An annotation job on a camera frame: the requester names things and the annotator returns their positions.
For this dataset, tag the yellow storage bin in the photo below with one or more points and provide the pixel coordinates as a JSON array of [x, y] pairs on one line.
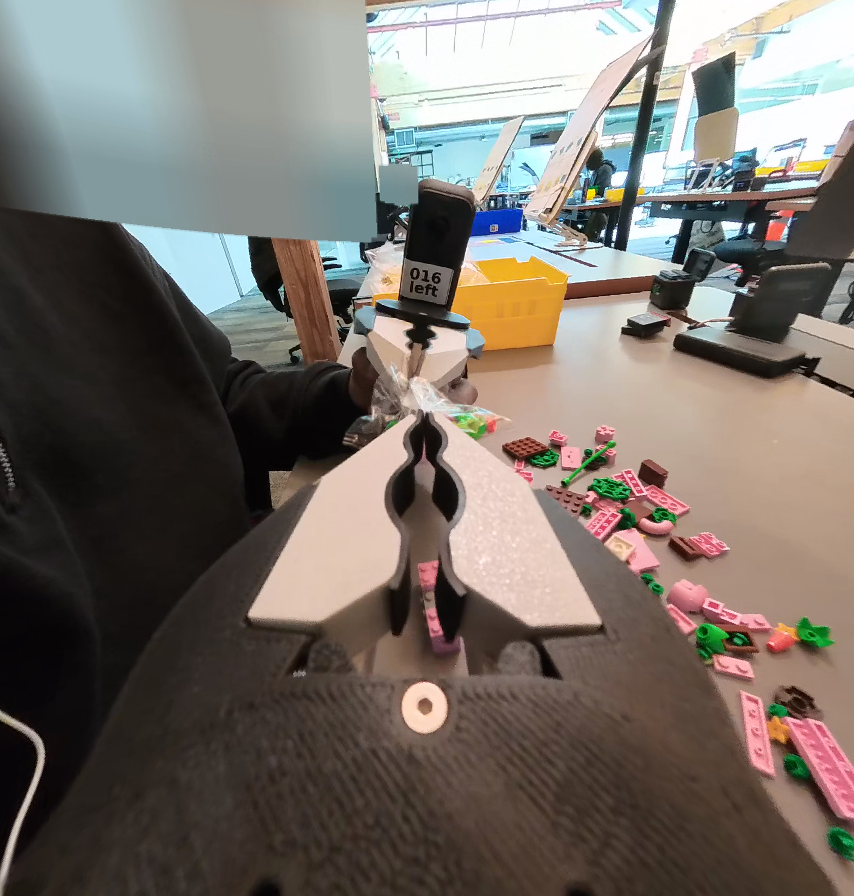
[[518, 308]]

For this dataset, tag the blue storage bin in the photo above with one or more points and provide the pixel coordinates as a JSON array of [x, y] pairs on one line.
[[497, 222]]

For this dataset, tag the wooden post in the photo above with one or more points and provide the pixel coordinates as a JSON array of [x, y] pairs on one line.
[[308, 301]]

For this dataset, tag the person's left forearm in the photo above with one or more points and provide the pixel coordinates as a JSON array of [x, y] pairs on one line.
[[294, 413]]

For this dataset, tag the person's black clothed body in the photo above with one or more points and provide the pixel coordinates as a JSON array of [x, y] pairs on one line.
[[83, 490]]

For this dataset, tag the black metal pole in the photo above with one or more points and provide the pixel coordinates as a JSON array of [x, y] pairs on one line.
[[644, 126]]

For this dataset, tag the person's left hand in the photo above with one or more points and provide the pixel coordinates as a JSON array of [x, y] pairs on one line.
[[362, 378]]

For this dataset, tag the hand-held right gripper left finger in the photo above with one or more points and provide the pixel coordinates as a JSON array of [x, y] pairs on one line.
[[329, 553]]

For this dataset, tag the clear bag of bricks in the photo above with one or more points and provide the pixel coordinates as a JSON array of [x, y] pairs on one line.
[[427, 402]]

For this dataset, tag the white square plate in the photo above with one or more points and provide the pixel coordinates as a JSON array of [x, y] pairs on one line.
[[619, 546]]

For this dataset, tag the brown square brick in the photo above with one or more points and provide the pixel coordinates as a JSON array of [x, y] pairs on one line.
[[653, 473]]

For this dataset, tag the small flat black device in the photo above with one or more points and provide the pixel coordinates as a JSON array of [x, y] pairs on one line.
[[647, 324]]

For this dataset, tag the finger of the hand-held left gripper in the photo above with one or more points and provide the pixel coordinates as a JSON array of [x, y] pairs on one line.
[[388, 350], [444, 353]]

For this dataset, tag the pile of small toy bricks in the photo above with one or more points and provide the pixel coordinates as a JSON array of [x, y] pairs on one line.
[[644, 504]]

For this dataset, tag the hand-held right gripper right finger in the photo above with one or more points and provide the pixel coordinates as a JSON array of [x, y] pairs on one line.
[[518, 553]]

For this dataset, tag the green web piece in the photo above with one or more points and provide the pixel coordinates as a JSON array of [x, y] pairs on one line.
[[543, 458], [609, 488]]

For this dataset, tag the black office chair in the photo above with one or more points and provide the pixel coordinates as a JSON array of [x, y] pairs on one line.
[[343, 294]]

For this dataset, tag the clear plastic bags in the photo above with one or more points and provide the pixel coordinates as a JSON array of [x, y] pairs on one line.
[[385, 269]]

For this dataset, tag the pink toy brick assembly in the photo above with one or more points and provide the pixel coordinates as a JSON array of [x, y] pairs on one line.
[[437, 630]]

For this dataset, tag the green ribbed rod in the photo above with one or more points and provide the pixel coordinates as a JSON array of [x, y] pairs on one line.
[[588, 462]]

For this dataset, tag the black device with green mark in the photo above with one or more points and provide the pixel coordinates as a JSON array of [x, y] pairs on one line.
[[682, 280]]

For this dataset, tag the large cardboard panel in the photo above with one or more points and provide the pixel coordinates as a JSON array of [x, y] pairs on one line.
[[588, 119]]

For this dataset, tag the brown studded plate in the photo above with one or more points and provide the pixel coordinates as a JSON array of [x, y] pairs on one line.
[[565, 498], [525, 448]]

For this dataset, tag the small cardboard panel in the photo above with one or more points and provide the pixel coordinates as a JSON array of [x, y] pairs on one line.
[[498, 161]]

